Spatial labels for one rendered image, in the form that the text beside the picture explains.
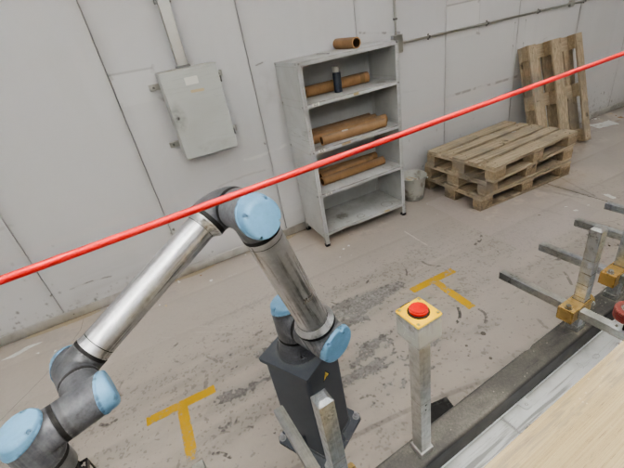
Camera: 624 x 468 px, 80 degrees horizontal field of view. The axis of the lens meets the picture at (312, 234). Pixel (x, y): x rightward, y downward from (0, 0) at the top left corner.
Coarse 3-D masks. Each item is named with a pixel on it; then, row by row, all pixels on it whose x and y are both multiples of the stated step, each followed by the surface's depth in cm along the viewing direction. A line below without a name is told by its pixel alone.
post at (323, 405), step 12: (312, 396) 73; (324, 396) 72; (324, 408) 72; (324, 420) 73; (336, 420) 75; (324, 432) 75; (336, 432) 77; (324, 444) 79; (336, 444) 78; (336, 456) 80
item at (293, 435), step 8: (280, 408) 107; (280, 416) 105; (288, 416) 105; (280, 424) 104; (288, 424) 103; (288, 432) 101; (296, 432) 100; (296, 440) 98; (304, 440) 98; (296, 448) 96; (304, 448) 96; (304, 456) 94; (312, 456) 94; (304, 464) 93; (312, 464) 92
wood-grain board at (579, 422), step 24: (576, 384) 93; (600, 384) 92; (552, 408) 89; (576, 408) 88; (600, 408) 87; (528, 432) 85; (552, 432) 84; (576, 432) 83; (600, 432) 82; (504, 456) 81; (528, 456) 81; (552, 456) 80; (576, 456) 79; (600, 456) 78
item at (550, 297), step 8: (504, 272) 145; (504, 280) 145; (512, 280) 142; (520, 280) 139; (520, 288) 139; (528, 288) 136; (536, 288) 135; (536, 296) 135; (544, 296) 132; (552, 296) 130; (560, 296) 129; (552, 304) 130; (560, 304) 127; (584, 312) 122; (592, 312) 121; (584, 320) 122; (592, 320) 119; (600, 320) 118; (608, 320) 117; (600, 328) 118; (608, 328) 116; (616, 328) 114; (616, 336) 115
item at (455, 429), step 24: (600, 312) 136; (552, 336) 130; (576, 336) 128; (528, 360) 123; (552, 360) 123; (504, 384) 117; (528, 384) 119; (456, 408) 113; (480, 408) 112; (504, 408) 115; (432, 432) 108; (456, 432) 107; (480, 432) 112; (408, 456) 104; (432, 456) 103
